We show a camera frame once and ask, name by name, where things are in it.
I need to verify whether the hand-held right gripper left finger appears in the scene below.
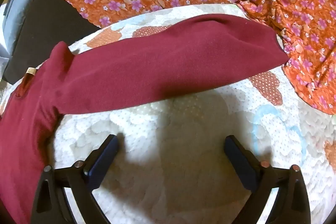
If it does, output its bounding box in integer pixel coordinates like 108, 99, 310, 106
31, 135, 118, 224

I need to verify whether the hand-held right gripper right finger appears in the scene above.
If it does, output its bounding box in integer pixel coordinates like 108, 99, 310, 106
224, 135, 313, 224

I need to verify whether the maroon sweater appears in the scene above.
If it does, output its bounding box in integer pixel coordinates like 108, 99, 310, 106
0, 13, 288, 224

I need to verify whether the white quilted heart blanket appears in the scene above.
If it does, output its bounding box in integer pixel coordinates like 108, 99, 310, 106
0, 5, 336, 224

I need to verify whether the dark brown mattress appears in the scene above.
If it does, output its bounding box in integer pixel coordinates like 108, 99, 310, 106
3, 0, 101, 85

